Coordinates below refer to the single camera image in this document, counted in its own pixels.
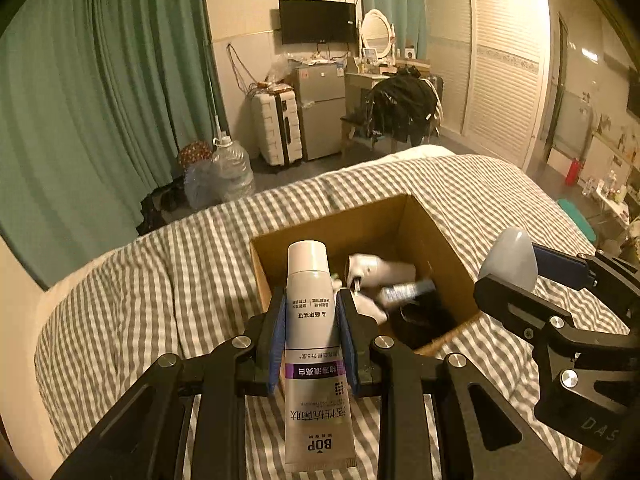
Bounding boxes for light blue small case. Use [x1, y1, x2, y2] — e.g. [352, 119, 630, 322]
[477, 228, 538, 292]

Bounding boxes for white toothpaste tube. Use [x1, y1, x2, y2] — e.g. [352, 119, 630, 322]
[284, 240, 356, 472]

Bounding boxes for white hair dryer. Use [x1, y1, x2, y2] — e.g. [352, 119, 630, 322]
[346, 254, 416, 288]

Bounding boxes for blue tissue pack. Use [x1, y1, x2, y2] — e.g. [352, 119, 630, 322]
[375, 280, 436, 310]

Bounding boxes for white mesh bag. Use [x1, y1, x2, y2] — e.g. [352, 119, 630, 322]
[331, 273, 388, 325]

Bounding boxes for green topped stool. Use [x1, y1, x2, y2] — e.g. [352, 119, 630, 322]
[556, 198, 597, 245]

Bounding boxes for red fire extinguisher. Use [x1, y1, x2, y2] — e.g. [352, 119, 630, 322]
[565, 158, 582, 186]

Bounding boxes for grey checkered bed quilt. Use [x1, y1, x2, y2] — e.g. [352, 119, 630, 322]
[35, 155, 594, 479]

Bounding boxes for open cardboard box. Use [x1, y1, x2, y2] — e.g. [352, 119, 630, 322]
[250, 194, 482, 356]

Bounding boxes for black clothes on chair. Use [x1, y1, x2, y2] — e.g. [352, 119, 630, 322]
[363, 66, 444, 148]

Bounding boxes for white louvered wardrobe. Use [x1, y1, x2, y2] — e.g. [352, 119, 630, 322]
[424, 0, 551, 169]

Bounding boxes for clear water jug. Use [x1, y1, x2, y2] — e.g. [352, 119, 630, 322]
[212, 134, 255, 202]

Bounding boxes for brown patterned basket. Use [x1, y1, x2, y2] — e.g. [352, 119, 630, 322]
[178, 141, 213, 171]

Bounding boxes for white oval vanity mirror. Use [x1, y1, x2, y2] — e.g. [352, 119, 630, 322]
[360, 9, 395, 60]

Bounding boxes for grey mini fridge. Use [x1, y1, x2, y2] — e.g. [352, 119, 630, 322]
[292, 63, 346, 162]

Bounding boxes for white suitcase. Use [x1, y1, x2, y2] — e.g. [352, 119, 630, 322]
[250, 84, 303, 167]

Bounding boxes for large green curtain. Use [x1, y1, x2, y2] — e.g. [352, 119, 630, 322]
[1, 0, 227, 287]

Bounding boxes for black wall television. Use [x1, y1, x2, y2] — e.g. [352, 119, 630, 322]
[279, 0, 358, 44]

